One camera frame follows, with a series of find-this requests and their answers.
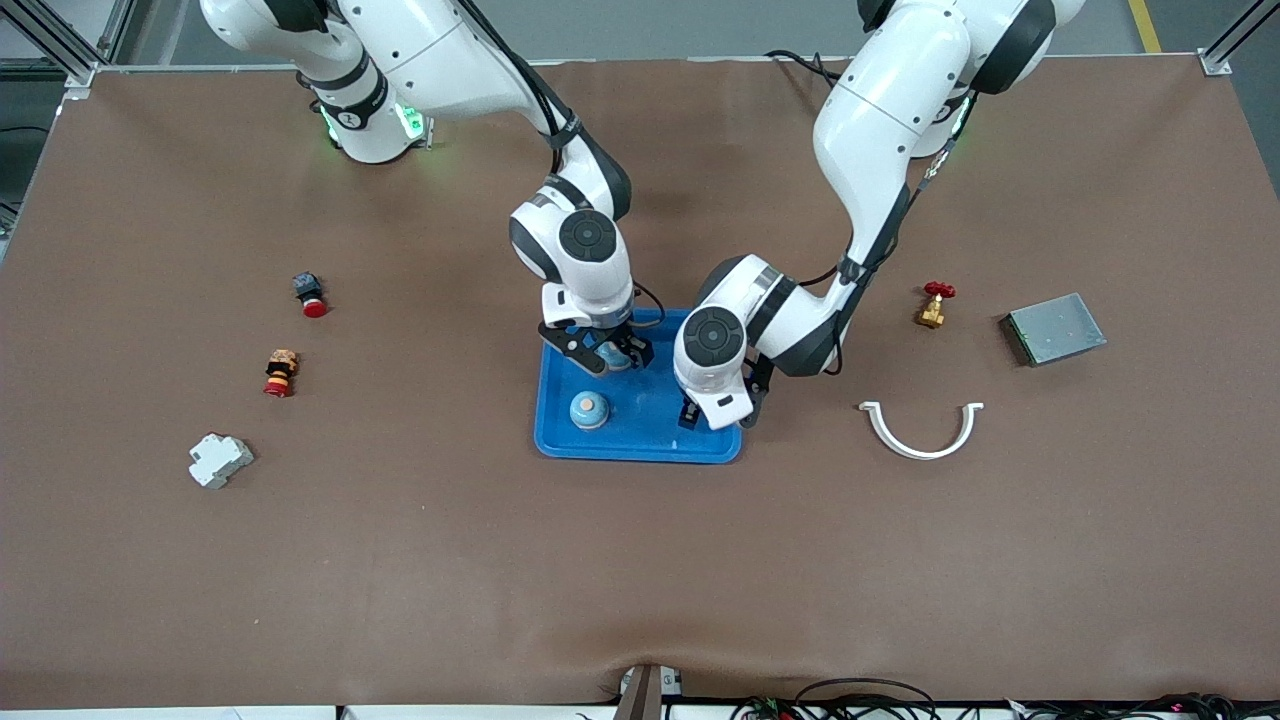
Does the blue plastic tray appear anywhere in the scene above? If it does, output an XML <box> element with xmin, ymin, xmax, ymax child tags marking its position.
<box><xmin>533</xmin><ymin>308</ymin><xmax>744</xmax><ymax>465</ymax></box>

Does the brown table mat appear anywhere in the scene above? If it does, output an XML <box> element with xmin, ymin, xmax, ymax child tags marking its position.
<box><xmin>0</xmin><ymin>55</ymin><xmax>1280</xmax><ymax>713</ymax></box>

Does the red yellow emergency stop button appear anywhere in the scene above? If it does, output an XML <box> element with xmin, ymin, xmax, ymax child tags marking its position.
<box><xmin>263</xmin><ymin>348</ymin><xmax>300</xmax><ymax>399</ymax></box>

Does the grey metal box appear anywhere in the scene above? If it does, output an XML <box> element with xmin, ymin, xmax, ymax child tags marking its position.
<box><xmin>999</xmin><ymin>292</ymin><xmax>1109</xmax><ymax>368</ymax></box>

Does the white circuit breaker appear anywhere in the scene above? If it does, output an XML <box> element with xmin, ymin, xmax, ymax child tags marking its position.
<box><xmin>188</xmin><ymin>432</ymin><xmax>255</xmax><ymax>490</ymax></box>

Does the white curved plastic bracket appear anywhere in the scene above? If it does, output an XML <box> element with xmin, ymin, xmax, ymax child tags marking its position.
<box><xmin>858</xmin><ymin>400</ymin><xmax>985</xmax><ymax>462</ymax></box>

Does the brass valve with red handle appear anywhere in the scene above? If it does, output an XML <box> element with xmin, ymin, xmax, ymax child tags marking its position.
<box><xmin>915</xmin><ymin>281</ymin><xmax>957</xmax><ymax>330</ymax></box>

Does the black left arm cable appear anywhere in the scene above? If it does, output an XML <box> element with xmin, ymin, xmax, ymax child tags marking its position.
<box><xmin>798</xmin><ymin>90</ymin><xmax>979</xmax><ymax>293</ymax></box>

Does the black looped cable bundle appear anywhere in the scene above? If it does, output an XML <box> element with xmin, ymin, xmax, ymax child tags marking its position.
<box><xmin>730</xmin><ymin>677</ymin><xmax>941</xmax><ymax>720</ymax></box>

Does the black cable at arm base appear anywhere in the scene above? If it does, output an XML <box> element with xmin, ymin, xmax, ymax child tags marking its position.
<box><xmin>765</xmin><ymin>48</ymin><xmax>846</xmax><ymax>86</ymax></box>

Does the black cable bundle blue light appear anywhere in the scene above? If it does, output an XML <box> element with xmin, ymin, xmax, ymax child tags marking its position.
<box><xmin>1005</xmin><ymin>692</ymin><xmax>1280</xmax><ymax>720</ymax></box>

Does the white table edge rail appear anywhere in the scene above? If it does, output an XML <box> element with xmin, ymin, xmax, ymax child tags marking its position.
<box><xmin>0</xmin><ymin>705</ymin><xmax>601</xmax><ymax>720</ymax></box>

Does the aluminium frame post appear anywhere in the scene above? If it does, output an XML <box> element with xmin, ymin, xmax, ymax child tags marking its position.
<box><xmin>1198</xmin><ymin>0</ymin><xmax>1280</xmax><ymax>77</ymax></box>
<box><xmin>0</xmin><ymin>0</ymin><xmax>136</xmax><ymax>101</ymax></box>

